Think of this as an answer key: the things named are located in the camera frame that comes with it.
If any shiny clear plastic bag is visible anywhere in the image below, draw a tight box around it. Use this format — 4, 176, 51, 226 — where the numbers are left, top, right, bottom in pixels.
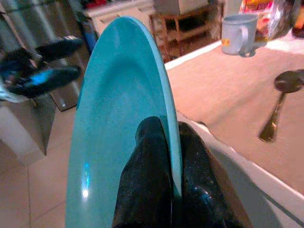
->
268, 0, 296, 40

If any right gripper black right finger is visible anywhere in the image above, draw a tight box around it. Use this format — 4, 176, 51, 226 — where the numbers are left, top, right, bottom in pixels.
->
174, 121, 253, 228

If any tan placemat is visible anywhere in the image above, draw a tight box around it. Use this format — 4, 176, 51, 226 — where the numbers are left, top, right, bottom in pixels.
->
166, 39, 304, 196

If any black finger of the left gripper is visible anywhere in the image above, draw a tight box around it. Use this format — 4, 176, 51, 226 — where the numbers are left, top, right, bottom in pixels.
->
35, 38, 84, 63
8, 66, 81, 98

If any turquoise plate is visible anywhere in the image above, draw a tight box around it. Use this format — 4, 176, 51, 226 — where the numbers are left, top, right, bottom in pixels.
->
65, 16, 183, 228

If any wooden shelf unit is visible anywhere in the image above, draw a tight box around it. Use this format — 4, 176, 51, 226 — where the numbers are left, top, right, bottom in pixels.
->
149, 4, 224, 63

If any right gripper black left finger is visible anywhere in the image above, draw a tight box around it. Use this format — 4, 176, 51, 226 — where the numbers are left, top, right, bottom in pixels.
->
111, 116, 173, 228

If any white cabinet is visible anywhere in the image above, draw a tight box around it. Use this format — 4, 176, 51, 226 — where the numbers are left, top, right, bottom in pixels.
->
83, 1, 156, 38

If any grey box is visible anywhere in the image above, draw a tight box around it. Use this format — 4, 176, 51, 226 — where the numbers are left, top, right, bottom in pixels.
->
153, 0, 210, 15

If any stainless steel bin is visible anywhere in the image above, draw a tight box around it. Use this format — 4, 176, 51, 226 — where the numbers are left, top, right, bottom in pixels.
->
0, 0, 92, 112

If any metal spoon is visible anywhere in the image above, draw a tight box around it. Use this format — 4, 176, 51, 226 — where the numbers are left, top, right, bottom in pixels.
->
258, 70, 304, 143

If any colourful snack package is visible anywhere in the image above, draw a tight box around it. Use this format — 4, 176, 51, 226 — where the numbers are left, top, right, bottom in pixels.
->
239, 0, 274, 42

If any grey-blue mug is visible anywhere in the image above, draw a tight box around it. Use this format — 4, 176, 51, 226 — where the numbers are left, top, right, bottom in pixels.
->
221, 13, 259, 56

